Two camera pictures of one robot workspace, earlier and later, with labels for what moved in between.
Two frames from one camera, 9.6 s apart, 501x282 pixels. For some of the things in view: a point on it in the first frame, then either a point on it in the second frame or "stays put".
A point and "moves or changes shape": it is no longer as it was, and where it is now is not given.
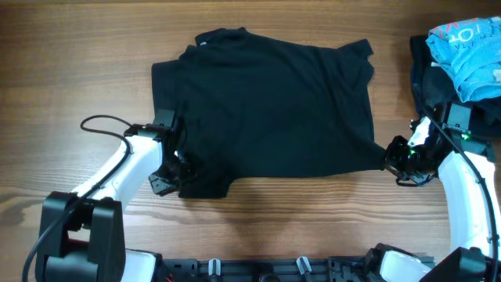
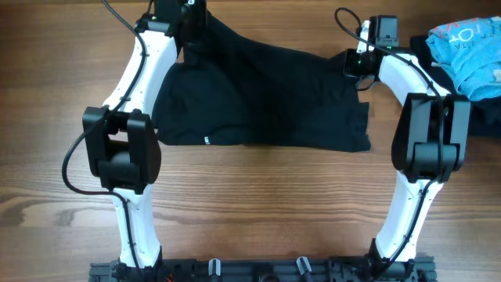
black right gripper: (392, 161) to (348, 68)
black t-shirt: (250, 106) moves or changes shape
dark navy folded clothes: (432, 85) stays put
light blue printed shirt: (470, 51) stays put
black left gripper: (189, 171) to (200, 24)
